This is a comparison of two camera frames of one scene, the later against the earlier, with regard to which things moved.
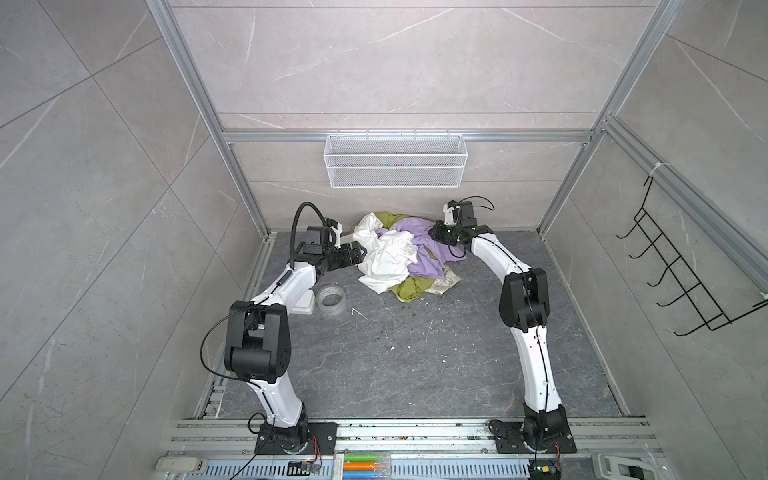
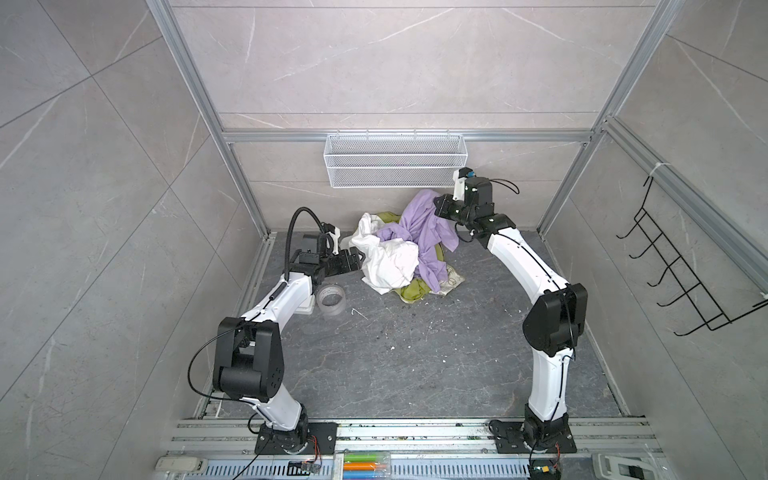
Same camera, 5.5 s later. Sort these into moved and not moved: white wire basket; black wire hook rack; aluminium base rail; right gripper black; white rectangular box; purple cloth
Moved: purple cloth; right gripper black
Not moved: white rectangular box; black wire hook rack; white wire basket; aluminium base rail
